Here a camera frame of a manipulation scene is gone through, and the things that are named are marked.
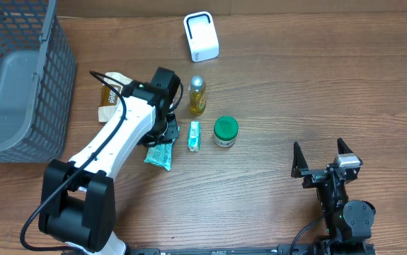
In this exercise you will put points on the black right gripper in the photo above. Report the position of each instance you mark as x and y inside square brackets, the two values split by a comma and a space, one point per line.
[313, 176]

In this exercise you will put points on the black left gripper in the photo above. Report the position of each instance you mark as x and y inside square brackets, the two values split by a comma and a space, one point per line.
[169, 130]

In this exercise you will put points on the light teal snack packet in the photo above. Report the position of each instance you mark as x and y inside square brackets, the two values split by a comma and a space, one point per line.
[161, 155]

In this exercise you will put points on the small teal white box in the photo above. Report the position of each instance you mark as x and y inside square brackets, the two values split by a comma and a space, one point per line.
[194, 136]

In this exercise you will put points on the yellow Vim dish soap bottle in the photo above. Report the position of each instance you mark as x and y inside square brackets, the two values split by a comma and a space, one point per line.
[197, 95]

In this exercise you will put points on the green-capped white bottle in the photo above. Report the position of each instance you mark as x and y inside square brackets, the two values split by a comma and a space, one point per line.
[226, 130]

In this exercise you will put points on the cream brown bread bag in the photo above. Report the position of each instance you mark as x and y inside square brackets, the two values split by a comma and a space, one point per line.
[109, 100]

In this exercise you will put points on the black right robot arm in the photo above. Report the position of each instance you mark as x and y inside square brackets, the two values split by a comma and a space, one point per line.
[348, 222]

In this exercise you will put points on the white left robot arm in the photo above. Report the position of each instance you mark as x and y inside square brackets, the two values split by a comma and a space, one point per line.
[78, 196]

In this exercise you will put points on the white barcode scanner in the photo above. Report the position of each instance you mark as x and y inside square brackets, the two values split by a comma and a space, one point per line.
[201, 35]

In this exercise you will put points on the dark grey plastic basket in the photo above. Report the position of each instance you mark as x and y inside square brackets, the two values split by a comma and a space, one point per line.
[37, 76]

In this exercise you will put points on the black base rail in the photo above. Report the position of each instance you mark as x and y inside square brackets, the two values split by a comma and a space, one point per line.
[282, 249]

